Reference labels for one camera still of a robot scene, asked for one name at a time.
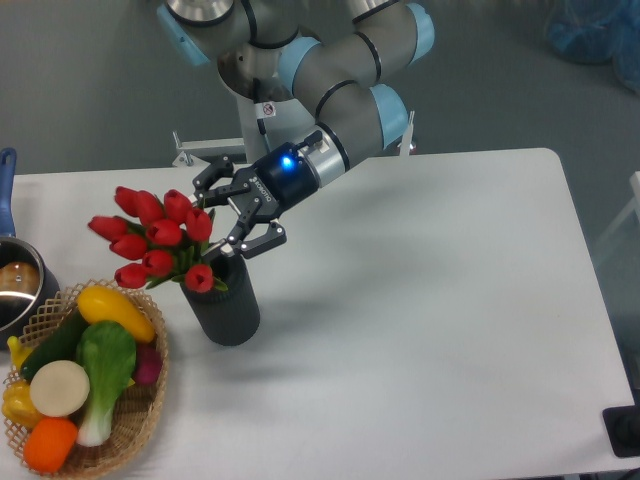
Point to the blue plastic bag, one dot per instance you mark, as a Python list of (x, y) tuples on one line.
[(597, 32)]

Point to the orange fruit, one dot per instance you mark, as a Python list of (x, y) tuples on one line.
[(49, 444)]

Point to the yellow banana tip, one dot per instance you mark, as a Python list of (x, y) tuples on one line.
[(18, 351)]

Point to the red tulip bouquet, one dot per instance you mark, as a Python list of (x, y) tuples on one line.
[(163, 239)]

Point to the white frame at right edge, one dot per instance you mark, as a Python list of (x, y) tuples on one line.
[(621, 227)]

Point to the dark green cucumber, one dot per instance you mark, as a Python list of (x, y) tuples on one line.
[(61, 344)]

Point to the yellow squash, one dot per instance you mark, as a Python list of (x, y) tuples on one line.
[(98, 303)]

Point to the purple red radish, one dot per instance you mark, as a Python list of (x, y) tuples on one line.
[(148, 365)]

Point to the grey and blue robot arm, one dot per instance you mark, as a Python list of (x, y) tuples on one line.
[(309, 112)]

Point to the blue handled saucepan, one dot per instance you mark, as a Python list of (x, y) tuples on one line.
[(26, 282)]

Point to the dark grey ribbed vase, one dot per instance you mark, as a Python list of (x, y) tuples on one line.
[(231, 317)]

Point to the green bok choy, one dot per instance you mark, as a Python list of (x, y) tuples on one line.
[(107, 353)]

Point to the yellow bell pepper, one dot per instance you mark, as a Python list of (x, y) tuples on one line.
[(18, 407)]

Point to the black device at table edge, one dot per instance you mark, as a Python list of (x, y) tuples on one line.
[(622, 426)]

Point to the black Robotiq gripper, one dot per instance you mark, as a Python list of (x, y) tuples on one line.
[(258, 193)]

